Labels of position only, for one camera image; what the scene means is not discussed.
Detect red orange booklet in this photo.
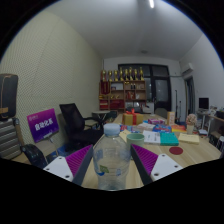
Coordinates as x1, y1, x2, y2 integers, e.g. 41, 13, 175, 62
170, 124, 188, 132

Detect black office chair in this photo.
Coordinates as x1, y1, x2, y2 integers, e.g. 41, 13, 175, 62
59, 102, 104, 153

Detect yellow envelope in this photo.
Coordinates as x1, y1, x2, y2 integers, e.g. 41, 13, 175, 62
177, 132, 201, 145

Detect black microphone stand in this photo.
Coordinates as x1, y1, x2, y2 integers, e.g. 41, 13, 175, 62
174, 89, 183, 118

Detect pink flowers in white pot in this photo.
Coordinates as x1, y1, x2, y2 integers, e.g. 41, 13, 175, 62
185, 113, 198, 136

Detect cluttered side desk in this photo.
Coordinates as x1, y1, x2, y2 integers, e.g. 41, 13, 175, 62
196, 109, 224, 148

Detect purple sign board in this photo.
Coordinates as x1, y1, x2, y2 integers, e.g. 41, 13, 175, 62
26, 108, 60, 144

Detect pink box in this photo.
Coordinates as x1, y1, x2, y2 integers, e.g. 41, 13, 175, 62
147, 118, 167, 126

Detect flat round red coaster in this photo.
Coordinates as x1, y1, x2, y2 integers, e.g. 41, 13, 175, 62
168, 146, 184, 156

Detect clear plastic water bottle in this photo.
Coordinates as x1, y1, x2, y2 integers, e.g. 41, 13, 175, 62
92, 123, 132, 192

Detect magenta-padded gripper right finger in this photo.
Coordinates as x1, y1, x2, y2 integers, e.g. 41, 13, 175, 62
130, 143, 184, 186

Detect black computer monitor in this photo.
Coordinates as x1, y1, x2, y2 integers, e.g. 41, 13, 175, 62
198, 97, 210, 111

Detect orange standing card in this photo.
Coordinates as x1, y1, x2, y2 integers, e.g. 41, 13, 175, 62
166, 110, 176, 126

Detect white wall air conditioner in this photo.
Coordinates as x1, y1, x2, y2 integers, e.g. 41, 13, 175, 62
180, 62, 195, 76

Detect blue patterned booklet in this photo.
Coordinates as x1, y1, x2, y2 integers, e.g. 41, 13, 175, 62
152, 124, 173, 134
119, 124, 134, 133

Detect yellow gift box red ribbon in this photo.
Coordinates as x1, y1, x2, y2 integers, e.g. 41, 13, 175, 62
121, 108, 145, 127

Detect small round table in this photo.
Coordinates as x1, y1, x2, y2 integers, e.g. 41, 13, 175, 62
91, 110, 111, 129

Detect teal book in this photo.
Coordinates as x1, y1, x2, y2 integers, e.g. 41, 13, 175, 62
159, 132, 180, 147

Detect black brown-trimmed bag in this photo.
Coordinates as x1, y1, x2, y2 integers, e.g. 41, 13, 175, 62
0, 73, 19, 121

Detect pale yellow notepad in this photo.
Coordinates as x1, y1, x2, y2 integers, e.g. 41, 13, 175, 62
118, 129, 132, 143

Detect white printed booklet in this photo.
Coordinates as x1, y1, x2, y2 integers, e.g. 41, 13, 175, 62
142, 130, 162, 145

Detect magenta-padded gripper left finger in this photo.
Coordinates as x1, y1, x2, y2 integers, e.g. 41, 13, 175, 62
43, 143, 95, 187

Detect wooden shelf unit with trophies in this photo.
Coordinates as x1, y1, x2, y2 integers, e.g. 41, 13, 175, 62
98, 66, 148, 113

